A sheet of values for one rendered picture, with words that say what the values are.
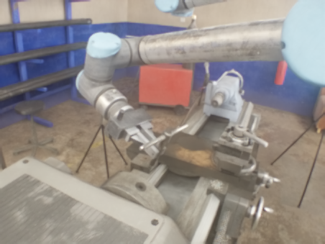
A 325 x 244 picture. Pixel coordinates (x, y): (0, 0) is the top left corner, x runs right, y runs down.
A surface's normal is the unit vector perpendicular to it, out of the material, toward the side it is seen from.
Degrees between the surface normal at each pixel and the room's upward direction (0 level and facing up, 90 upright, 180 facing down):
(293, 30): 87
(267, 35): 79
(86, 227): 0
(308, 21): 87
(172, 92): 90
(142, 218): 0
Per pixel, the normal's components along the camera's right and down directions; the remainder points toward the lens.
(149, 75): -0.09, 0.43
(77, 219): 0.07, -0.90
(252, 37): -0.71, 0.07
